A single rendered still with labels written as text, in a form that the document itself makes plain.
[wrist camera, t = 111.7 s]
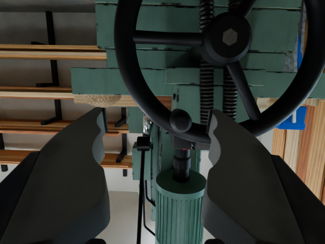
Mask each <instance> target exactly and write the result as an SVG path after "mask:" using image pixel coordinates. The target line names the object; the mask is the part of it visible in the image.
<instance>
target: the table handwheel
mask: <svg viewBox="0 0 325 244"><path fill-rule="evenodd" d="M142 1H143V0H118V3H117V8H116V14H115V22H114V46H115V54H116V59H117V63H118V68H119V71H120V74H121V77H122V79H123V82H124V84H125V86H126V88H127V90H128V92H129V94H130V95H131V97H132V99H133V100H134V101H135V103H136V104H137V105H138V107H139V108H140V109H141V110H142V111H143V112H144V114H145V115H146V116H147V117H149V118H150V119H151V120H152V121H153V122H154V123H155V124H157V125H158V126H159V127H160V128H162V129H164V130H165V131H167V132H169V133H170V134H172V135H175V136H177V137H179V138H182V139H185V140H188V141H192V142H196V143H201V144H211V138H210V137H209V135H208V134H206V130H207V125H203V124H198V123H194V122H192V125H191V127H190V129H189V130H188V131H186V132H183V133H179V132H177V131H175V130H174V129H173V128H172V126H171V124H170V115H171V113H172V112H171V111H170V110H169V109H168V108H166V107H165V106H164V105H163V104H162V103H161V102H160V101H159V100H158V99H157V98H156V96H155V95H154V94H153V93H152V91H151V90H150V88H149V87H148V85H147V83H146V81H145V79H144V77H143V75H142V72H141V69H140V66H139V63H138V58H137V53H136V45H135V44H153V45H176V46H194V48H193V49H192V50H191V51H190V54H189V58H190V61H191V62H192V63H194V64H200V59H201V58H200V55H201V56H202V58H203V59H204V60H205V61H206V62H208V63H210V64H212V65H223V64H226V67H227V69H228V71H229V73H230V75H231V78H232V80H233V82H234V84H235V86H236V88H237V90H238V92H239V95H240V97H241V100H242V102H243V104H244V107H245V109H246V112H247V114H248V117H249V119H248V120H246V121H243V122H239V123H238V124H240V125H241V126H243V127H244V128H245V129H247V130H248V131H249V132H250V133H252V134H253V135H254V136H255V137H258V136H260V135H262V134H264V133H266V132H268V131H270V130H272V129H273V128H275V127H277V126H278V125H279V124H281V123H282V122H284V121H285V120H286V119H287V118H289V117H290V116H291V115H292V114H293V113H294V112H295V111H296V110H297V109H298V108H299V107H300V106H301V105H302V104H303V103H304V101H305V100H306V99H307V98H308V96H309V95H310V93H311V92H312V90H313V89H314V87H315V86H316V84H317V82H318V80H319V79H320V77H321V75H322V73H323V70H324V68H325V0H304V3H305V7H306V12H307V20H308V35H307V43H306V48H305V53H304V56H303V59H302V62H301V65H300V67H299V70H298V72H297V74H296V76H295V78H294V79H293V81H292V83H291V84H290V86H289V87H288V88H287V90H286V91H285V92H284V94H283V95H282V96H281V97H280V98H279V99H278V100H277V101H276V102H275V103H274V104H273V105H271V106H270V107H269V108H267V109H266V110H265V111H263V112H262V113H261V112H260V110H259V108H258V105H257V103H256V101H255V99H254V96H253V94H252V92H251V90H250V87H249V85H248V82H247V79H246V77H245V74H244V72H243V69H242V66H241V64H240V61H239V59H241V58H242V57H243V56H244V55H245V54H246V53H247V51H248V50H249V48H250V45H251V41H252V31H251V27H250V24H249V23H248V21H247V20H246V17H247V16H248V14H249V12H250V11H251V9H252V8H253V6H254V5H255V3H256V1H257V0H242V1H241V3H240V4H239V6H238V7H237V8H236V10H235V11H234V12H224V13H221V14H219V15H217V16H216V17H214V18H213V19H212V20H211V21H210V22H209V23H208V24H207V25H206V27H205V28H204V29H203V30H202V32H162V31H147V30H136V23H137V18H138V13H139V10H140V6H141V4H142Z"/></svg>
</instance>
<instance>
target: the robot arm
mask: <svg viewBox="0 0 325 244"><path fill-rule="evenodd" d="M106 132H108V126H107V114H106V108H104V107H95V108H93V109H92V110H90V111H89V112H87V113H86V114H84V115H83V116H81V117H80V118H78V119H77V120H75V121H74V122H72V123H71V124H69V125H67V126H66V127H65V128H63V129H62V130H61V131H59V132H58V133H57V134H56V135H54V136H53V137H52V138H51V139H50V140H49V141H48V142H47V143H46V144H45V145H44V146H43V147H42V148H41V149H40V151H39V152H30V153H29V154H28V155H27V156H26V157H25V158H24V159H23V160H22V161H21V162H20V163H19V164H18V165H17V166H16V167H15V168H14V169H13V170H12V171H11V172H10V173H9V174H8V175H7V176H6V177H5V178H4V179H3V180H2V181H1V182H0V244H106V242H105V240H103V239H97V238H95V237H96V236H98V235H99V234H100V233H101V232H102V231H103V230H104V229H105V228H106V227H107V226H108V224H109V222H110V202H109V194H108V189H107V183H106V178H105V173H104V169H103V168H102V167H101V166H100V163H101V161H102V160H103V159H104V157H105V152H104V147H103V139H102V138H103V136H104V135H105V133H106ZM206 134H208V135H209V137H210V138H211V144H210V149H209V153H208V158H209V160H210V161H211V163H212V165H213V167H212V168H211V169H210V170H209V172H208V176H207V182H206V186H205V190H204V195H203V200H202V211H201V222H202V225H203V226H204V228H205V229H206V230H207V231H208V232H209V233H210V234H211V235H212V236H213V237H214V238H215V239H207V240H206V241H205V243H204V244H325V205H323V204H322V202H321V201H320V200H319V199H318V198H317V197H316V196H315V195H314V194H313V192H312V191H311V190H310V189H309V188H308V187H307V186H306V185H305V184H304V183H303V181H302V180H301V179H300V178H299V177H298V176H297V175H296V174H295V173H294V171H293V170H292V169H291V168H290V167H289V166H288V165H287V164H286V162H285V161H284V160H283V159H282V158H281V157H280V156H279V155H272V154H271V153H270V152H269V151H268V150H267V149H266V147H265V146H264V145H263V144H262V143H261V142H260V141H259V140H258V139H257V138H256V137H255V136H254V135H253V134H252V133H250V132H249V131H248V130H247V129H245V128H244V127H243V126H241V125H240V124H238V123H237V122H236V121H234V120H233V119H231V118H230V117H229V116H227V115H226V114H224V113H223V112H222V111H220V110H218V109H214V110H211V109H210V110H209V112H208V118H207V130H206Z"/></svg>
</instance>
